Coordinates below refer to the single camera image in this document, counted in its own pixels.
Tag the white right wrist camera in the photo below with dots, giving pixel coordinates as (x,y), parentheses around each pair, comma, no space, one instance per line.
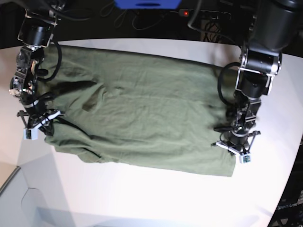
(30,134)

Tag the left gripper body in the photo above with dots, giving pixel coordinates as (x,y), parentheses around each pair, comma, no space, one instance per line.
(237,143)

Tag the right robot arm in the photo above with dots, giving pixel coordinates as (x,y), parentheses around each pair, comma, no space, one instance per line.
(36,34)

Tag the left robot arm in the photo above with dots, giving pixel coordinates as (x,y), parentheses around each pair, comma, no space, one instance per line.
(275,23)

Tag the green t-shirt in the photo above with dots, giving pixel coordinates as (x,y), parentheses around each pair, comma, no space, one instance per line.
(138,109)

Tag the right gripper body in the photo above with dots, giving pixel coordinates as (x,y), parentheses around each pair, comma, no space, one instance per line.
(35,118)

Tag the blue box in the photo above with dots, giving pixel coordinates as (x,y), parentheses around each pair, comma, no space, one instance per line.
(147,4)

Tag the black power strip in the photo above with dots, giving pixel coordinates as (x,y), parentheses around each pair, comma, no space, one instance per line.
(206,14)

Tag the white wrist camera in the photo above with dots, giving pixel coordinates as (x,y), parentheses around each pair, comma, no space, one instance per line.
(245,158)
(30,134)

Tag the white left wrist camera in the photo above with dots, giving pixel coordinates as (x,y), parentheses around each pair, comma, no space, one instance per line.
(245,158)

